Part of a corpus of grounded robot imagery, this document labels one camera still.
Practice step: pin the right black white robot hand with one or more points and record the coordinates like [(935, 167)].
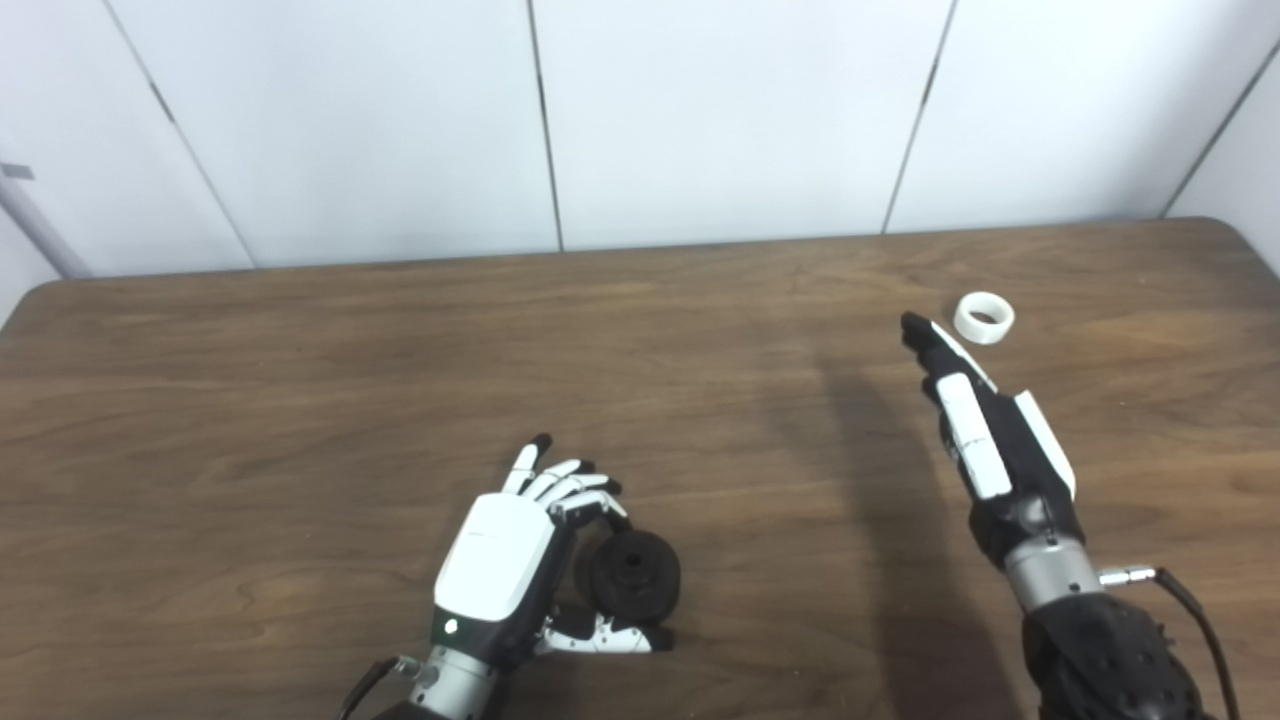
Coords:
[(975, 440)]

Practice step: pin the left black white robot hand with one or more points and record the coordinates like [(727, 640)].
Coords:
[(495, 560)]

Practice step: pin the round black part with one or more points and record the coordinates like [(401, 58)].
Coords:
[(650, 590)]

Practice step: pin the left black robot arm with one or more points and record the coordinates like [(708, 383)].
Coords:
[(455, 690)]

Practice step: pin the grey wall post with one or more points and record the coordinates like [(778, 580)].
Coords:
[(40, 230)]

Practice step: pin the small grey wall tag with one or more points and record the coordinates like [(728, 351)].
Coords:
[(15, 171)]

